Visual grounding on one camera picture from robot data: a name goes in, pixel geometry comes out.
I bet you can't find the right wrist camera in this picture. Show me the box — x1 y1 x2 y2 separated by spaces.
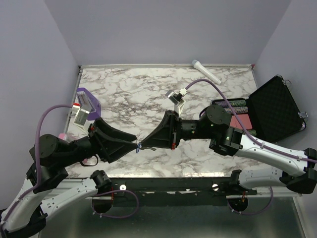
165 88 187 116

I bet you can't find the blue key tag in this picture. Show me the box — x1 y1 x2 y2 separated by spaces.
136 142 142 153

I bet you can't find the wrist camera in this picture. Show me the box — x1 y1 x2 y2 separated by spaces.
72 103 91 134
165 88 187 116

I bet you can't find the silver key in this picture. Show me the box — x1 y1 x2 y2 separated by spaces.
144 147 157 151

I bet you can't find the white microphone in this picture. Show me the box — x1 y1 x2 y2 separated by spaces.
192 60 221 85

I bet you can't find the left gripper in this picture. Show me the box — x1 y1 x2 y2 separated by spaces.
60 117 139 167

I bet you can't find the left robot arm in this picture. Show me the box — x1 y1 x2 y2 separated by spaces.
0 118 137 238

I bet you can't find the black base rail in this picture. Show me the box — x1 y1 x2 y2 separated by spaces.
81 170 258 208

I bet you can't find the purple metronome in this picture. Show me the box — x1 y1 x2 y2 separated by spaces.
76 87 101 121

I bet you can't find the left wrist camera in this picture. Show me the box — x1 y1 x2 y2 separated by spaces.
72 103 91 134

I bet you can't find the black poker chip case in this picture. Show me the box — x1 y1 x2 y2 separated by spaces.
210 75 309 144

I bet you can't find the pink metronome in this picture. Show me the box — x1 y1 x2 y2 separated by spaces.
58 133 78 143

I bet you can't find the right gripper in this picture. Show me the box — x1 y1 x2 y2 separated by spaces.
141 110 214 150

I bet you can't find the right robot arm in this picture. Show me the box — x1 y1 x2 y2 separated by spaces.
141 105 317 194

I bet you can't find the pink card deck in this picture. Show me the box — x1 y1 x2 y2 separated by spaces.
229 114 253 131

